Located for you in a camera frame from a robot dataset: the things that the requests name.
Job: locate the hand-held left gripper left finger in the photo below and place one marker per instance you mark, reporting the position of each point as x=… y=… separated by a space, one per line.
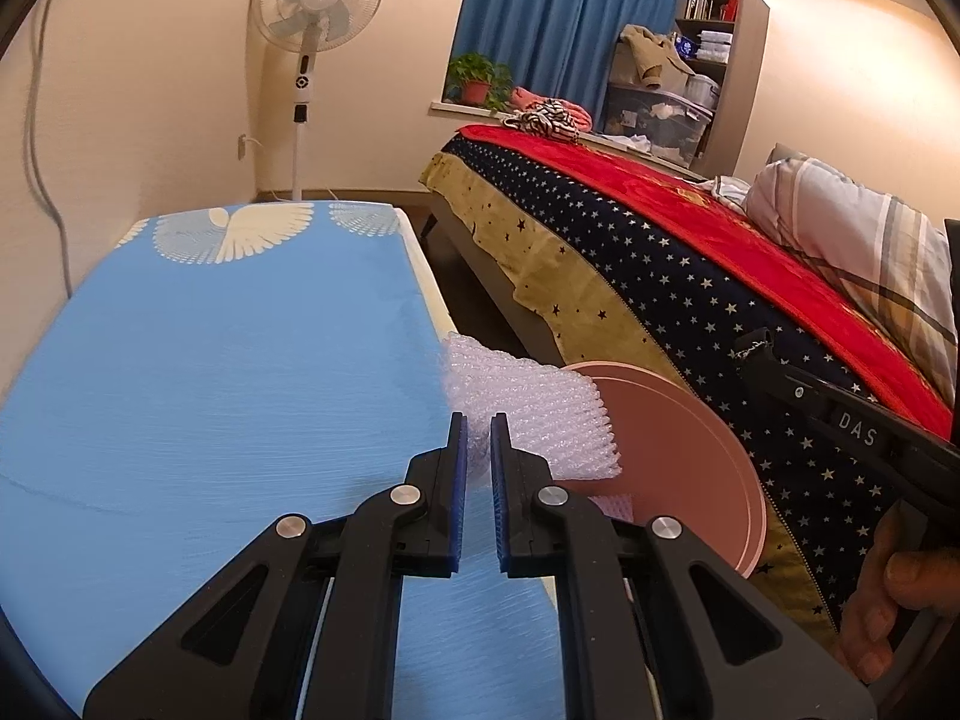
x=454 y=502

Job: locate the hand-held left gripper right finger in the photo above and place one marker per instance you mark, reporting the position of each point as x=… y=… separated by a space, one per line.
x=501 y=502

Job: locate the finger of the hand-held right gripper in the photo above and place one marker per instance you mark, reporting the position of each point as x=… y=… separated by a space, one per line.
x=776 y=367

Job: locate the white foam net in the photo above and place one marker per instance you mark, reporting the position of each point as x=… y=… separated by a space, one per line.
x=525 y=405

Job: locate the pink plastic bucket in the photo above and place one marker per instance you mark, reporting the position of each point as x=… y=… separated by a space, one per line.
x=675 y=450

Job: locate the person's right hand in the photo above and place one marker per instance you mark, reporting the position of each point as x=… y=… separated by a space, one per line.
x=870 y=607

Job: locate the bed with star blanket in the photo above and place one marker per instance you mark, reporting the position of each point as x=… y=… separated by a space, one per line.
x=660 y=292

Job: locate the plaid pillow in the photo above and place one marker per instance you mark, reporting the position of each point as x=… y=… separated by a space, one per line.
x=847 y=240

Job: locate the white cloth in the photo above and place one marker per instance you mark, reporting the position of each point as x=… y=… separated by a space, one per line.
x=731 y=191

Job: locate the red blanket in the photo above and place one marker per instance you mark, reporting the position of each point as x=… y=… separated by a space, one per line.
x=675 y=187

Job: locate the clear storage box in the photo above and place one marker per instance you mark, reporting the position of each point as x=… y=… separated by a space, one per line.
x=656 y=127

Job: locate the white pot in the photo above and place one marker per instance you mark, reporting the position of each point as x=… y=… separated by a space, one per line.
x=703 y=91

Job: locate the striped clothes on windowsill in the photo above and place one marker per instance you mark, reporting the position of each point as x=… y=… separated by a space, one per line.
x=577 y=112

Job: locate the stack of white towels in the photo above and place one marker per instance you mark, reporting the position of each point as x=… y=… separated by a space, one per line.
x=714 y=46

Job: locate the blue and white package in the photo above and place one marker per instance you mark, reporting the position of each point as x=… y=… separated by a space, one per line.
x=685 y=45

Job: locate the tan jacket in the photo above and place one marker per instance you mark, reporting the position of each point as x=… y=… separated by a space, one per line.
x=652 y=52

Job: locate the row of books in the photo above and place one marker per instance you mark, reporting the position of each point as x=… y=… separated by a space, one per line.
x=709 y=9

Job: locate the potted green plant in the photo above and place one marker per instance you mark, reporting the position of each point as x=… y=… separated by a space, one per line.
x=474 y=82

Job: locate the blue curtain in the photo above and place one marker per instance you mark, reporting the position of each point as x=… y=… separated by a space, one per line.
x=547 y=7

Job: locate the wall shelf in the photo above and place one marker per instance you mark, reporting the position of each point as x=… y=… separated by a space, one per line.
x=735 y=37

